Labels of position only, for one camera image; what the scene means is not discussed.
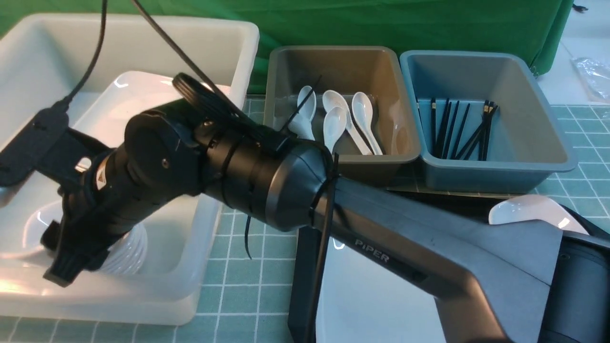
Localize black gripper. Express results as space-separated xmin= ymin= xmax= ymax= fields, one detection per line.
xmin=41 ymin=145 xmax=143 ymax=287

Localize large white rice plate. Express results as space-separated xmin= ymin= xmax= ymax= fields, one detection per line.
xmin=316 ymin=239 xmax=445 ymax=343

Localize white side bowl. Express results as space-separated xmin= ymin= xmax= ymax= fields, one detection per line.
xmin=488 ymin=194 xmax=589 ymax=235

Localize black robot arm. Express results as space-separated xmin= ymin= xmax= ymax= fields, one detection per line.
xmin=30 ymin=72 xmax=609 ymax=343

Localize stack of white bowls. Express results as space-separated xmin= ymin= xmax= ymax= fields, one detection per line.
xmin=13 ymin=201 xmax=148 ymax=275

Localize large white plastic bin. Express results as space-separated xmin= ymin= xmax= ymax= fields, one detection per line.
xmin=1 ymin=14 xmax=260 ymax=325

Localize green grid table mat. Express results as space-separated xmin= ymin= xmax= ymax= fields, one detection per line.
xmin=1 ymin=105 xmax=609 ymax=343

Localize white spoon far left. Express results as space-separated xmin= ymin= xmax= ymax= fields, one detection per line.
xmin=288 ymin=85 xmax=317 ymax=141

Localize white spoon centre front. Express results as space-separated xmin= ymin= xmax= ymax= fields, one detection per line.
xmin=323 ymin=106 xmax=347 ymax=152

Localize brown plastic bin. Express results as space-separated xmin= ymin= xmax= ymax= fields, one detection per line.
xmin=262 ymin=46 xmax=421 ymax=188

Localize white spoon right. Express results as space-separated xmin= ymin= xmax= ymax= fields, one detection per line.
xmin=352 ymin=91 xmax=383 ymax=155

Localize black chopstick bundle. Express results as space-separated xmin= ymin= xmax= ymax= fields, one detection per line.
xmin=420 ymin=98 xmax=499 ymax=161

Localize black serving tray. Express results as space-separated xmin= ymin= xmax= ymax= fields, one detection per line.
xmin=288 ymin=192 xmax=609 ymax=343

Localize blue-grey plastic bin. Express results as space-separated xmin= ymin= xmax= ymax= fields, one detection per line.
xmin=399 ymin=50 xmax=578 ymax=194

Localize green backdrop cloth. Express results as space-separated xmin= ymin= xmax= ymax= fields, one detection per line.
xmin=0 ymin=0 xmax=575 ymax=94

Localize clear plastic bag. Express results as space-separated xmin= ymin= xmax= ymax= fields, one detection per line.
xmin=571 ymin=57 xmax=610 ymax=104

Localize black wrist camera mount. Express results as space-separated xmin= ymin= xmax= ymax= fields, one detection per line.
xmin=0 ymin=106 xmax=111 ymax=192

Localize black cable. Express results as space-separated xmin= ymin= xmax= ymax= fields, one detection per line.
xmin=57 ymin=0 xmax=248 ymax=124

